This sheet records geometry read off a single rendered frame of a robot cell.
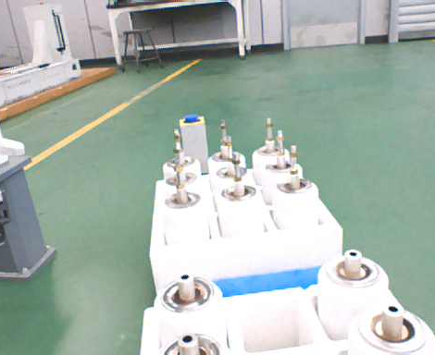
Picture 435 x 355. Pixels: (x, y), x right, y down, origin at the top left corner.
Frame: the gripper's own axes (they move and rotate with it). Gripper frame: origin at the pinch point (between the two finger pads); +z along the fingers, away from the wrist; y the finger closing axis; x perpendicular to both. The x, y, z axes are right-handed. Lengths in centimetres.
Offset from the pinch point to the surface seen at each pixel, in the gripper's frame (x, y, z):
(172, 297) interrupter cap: 4.5, 39.3, -0.5
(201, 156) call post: 64, 3, -1
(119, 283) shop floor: 30.4, 2.3, 24.8
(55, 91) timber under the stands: 207, -251, 18
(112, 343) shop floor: 14.4, 15.9, 25.7
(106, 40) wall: 406, -394, -23
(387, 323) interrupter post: 10, 66, -5
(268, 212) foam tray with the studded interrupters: 46, 34, 2
